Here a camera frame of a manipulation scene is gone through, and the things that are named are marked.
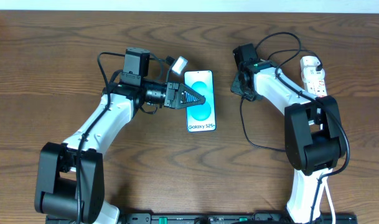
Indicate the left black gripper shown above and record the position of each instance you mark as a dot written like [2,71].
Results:
[171,95]

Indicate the blue screen Galaxy smartphone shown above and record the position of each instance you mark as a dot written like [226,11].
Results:
[201,117]

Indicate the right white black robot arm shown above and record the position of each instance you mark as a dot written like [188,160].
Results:
[314,137]

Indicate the white power strip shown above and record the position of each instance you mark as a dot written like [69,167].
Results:
[316,87]

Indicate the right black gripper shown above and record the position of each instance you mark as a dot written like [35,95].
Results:
[236,84]

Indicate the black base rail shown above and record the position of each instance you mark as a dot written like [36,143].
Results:
[203,218]

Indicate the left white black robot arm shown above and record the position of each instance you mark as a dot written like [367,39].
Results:
[70,185]

